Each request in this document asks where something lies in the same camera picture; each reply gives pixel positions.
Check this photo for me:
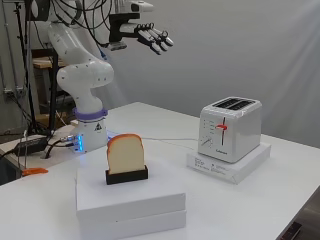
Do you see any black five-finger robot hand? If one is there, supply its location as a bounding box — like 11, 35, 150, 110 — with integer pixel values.
109, 13, 175, 56

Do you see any toy bread slice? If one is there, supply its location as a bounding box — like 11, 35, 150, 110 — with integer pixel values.
106, 133, 147, 176

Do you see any wooden table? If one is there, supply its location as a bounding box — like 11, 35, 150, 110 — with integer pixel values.
32, 55, 68, 70

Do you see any black tripod stand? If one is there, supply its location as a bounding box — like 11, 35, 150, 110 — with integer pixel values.
13, 0, 42, 135

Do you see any black block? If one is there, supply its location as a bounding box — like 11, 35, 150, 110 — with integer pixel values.
105, 165, 149, 186

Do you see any black power adapter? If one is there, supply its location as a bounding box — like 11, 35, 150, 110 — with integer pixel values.
14, 136, 49, 157

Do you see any steel two-slot toaster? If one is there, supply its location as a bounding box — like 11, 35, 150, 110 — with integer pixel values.
197, 96, 263, 164

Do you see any orange clamp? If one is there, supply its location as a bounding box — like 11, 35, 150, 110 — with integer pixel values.
21, 167, 49, 177

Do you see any white flat box with print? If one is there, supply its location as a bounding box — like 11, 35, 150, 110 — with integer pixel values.
185, 142, 272, 185

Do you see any blue cable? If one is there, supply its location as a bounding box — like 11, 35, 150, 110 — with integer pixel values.
97, 45, 110, 62

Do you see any black cable bundle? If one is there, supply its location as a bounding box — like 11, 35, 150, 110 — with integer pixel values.
51, 0, 116, 48

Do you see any white toaster cable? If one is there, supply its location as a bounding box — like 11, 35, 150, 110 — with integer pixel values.
142, 136, 201, 152

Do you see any grey wall outlet box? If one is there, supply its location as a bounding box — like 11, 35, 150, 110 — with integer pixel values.
3, 85, 26, 98

